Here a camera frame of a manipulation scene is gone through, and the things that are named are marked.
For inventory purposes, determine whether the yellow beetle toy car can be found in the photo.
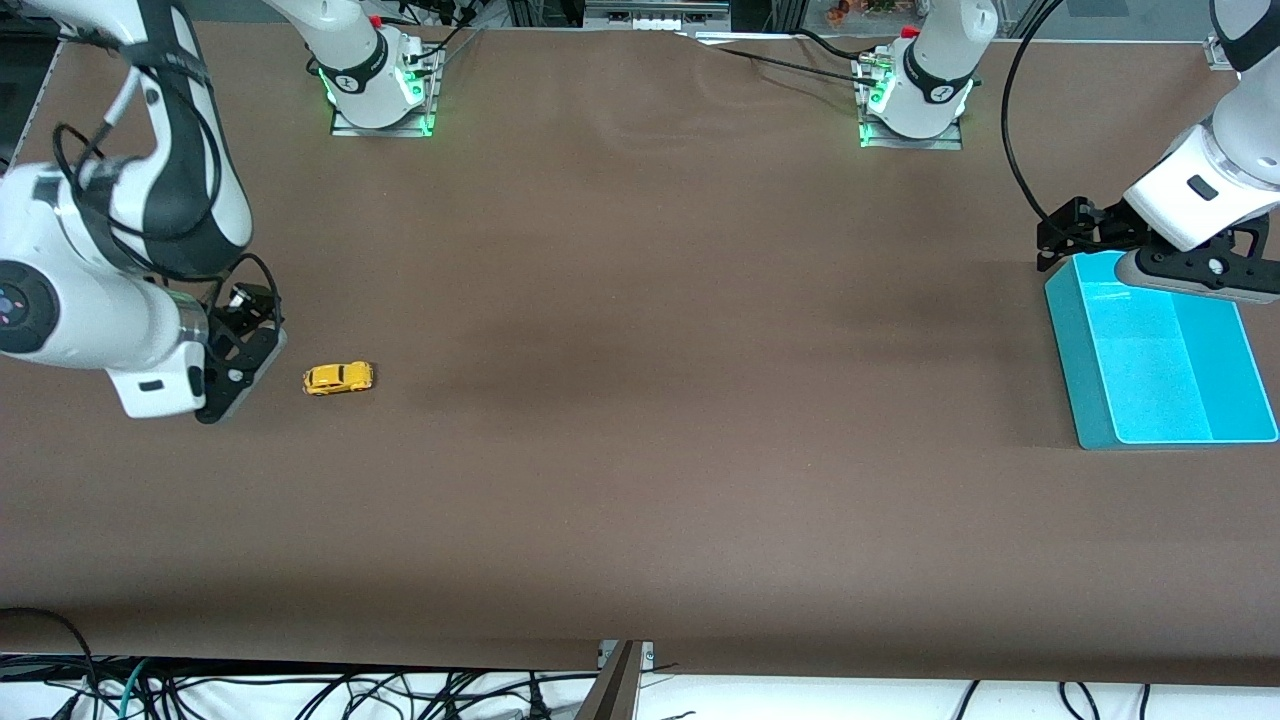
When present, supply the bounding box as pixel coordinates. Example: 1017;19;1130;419
303;360;376;397

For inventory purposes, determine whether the teal plastic bin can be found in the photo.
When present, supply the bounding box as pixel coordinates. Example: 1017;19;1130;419
1044;250;1280;452

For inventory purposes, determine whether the brown table cover sheet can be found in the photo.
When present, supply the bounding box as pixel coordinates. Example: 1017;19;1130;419
0;17;1280;691

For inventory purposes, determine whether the grey power strip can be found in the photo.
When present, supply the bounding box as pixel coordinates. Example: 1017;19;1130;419
584;0;733;32

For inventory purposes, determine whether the dark metal bar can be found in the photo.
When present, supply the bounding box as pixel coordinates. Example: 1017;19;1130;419
574;642;644;720

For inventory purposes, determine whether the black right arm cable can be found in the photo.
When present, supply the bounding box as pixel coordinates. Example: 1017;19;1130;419
52;60;283;311

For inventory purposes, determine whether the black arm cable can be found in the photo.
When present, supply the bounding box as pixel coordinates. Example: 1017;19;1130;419
1000;0;1067;223
52;60;283;311

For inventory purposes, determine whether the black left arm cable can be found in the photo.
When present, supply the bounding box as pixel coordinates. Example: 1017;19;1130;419
1000;0;1067;223

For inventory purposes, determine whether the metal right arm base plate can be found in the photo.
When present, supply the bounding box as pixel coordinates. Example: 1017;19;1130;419
329;45;437;139

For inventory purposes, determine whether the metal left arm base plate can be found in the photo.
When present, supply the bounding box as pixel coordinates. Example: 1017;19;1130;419
857;55;966;152

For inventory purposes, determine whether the silver aluminium frame extrusion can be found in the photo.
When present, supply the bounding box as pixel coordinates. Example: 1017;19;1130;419
1003;0;1053;39

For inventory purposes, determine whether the black looped floor cable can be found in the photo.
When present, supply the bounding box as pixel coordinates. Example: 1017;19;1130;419
0;606;98;720

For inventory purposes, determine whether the teal floor cable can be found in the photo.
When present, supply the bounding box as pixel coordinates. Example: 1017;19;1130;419
116;658;153;720

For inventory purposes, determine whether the short black tabletop cable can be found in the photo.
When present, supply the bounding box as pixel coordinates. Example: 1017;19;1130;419
795;28;883;64

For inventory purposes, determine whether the black base cable bundle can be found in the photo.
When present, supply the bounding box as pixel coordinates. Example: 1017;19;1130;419
395;0;487;77

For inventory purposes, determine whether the long black tabletop cable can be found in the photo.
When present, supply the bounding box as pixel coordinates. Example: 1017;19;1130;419
680;33;883;87

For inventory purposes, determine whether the metal table edge bracket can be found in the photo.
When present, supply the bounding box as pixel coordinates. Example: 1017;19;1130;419
597;640;657;674

